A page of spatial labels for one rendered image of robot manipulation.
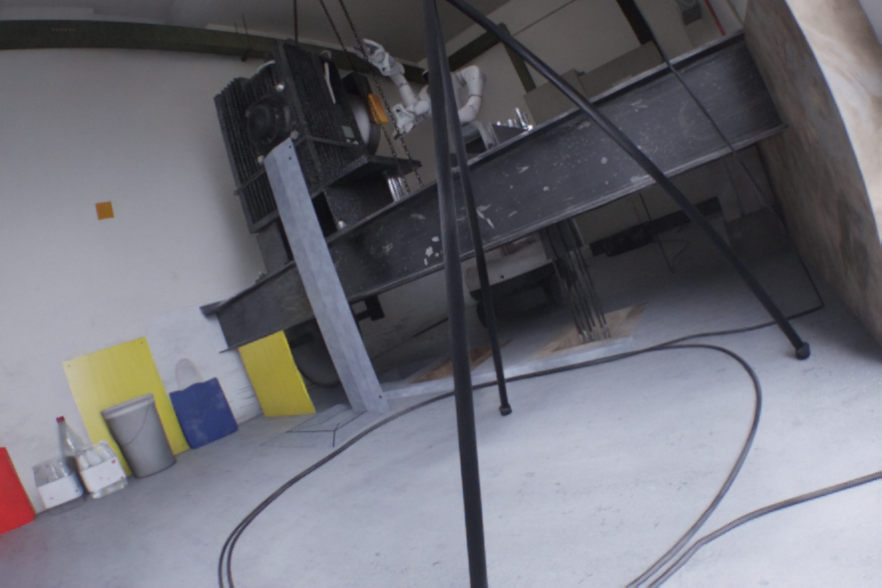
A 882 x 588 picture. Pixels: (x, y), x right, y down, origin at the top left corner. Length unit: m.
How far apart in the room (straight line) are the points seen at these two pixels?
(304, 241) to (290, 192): 0.19
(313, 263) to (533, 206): 0.81
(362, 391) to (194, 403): 1.06
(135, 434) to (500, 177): 1.84
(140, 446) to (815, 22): 2.46
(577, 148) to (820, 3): 0.76
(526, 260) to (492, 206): 1.02
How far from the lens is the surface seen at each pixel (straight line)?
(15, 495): 2.34
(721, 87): 1.19
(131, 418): 2.19
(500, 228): 1.33
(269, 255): 2.13
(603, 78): 4.42
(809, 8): 0.74
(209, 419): 2.44
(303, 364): 2.68
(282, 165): 1.73
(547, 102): 4.55
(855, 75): 0.73
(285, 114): 1.94
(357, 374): 1.65
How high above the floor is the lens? 0.39
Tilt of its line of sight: 2 degrees up
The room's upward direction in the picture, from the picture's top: 21 degrees counter-clockwise
